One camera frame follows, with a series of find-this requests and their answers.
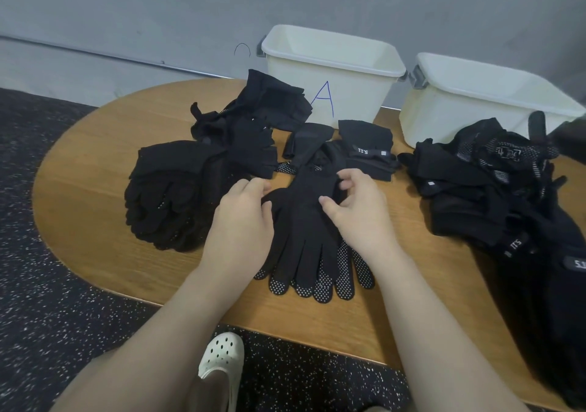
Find stack of black gloves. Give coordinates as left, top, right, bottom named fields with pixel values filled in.
left=125, top=139, right=241, bottom=253

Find black dotted glove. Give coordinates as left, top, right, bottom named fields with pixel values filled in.
left=125, top=139, right=241, bottom=253
left=255, top=142, right=377, bottom=303

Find person's left white shoe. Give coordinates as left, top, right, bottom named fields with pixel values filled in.
left=198, top=331, right=245, bottom=412

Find grey wall pipe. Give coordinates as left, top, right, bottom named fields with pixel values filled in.
left=0, top=34, right=262, bottom=79

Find person's left forearm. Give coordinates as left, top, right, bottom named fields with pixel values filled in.
left=50, top=262, right=250, bottom=412

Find person's right hand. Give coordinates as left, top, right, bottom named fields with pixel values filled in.
left=319, top=168, right=406, bottom=264

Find person's right forearm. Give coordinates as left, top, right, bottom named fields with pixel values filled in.
left=371, top=242, right=532, bottom=412

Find person's left leg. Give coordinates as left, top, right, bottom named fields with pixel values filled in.
left=187, top=370, right=230, bottom=412

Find white plastic bin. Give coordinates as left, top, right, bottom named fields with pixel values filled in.
left=258, top=24, right=407, bottom=126
left=399, top=52, right=586, bottom=147

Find person's left hand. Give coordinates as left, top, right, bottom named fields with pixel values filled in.
left=198, top=177, right=276, bottom=286

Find black fingerless glove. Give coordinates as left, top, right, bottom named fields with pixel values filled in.
left=496, top=208, right=586, bottom=410

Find pile of black gloves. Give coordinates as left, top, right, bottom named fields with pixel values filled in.
left=190, top=68, right=586, bottom=262
left=125, top=139, right=241, bottom=253

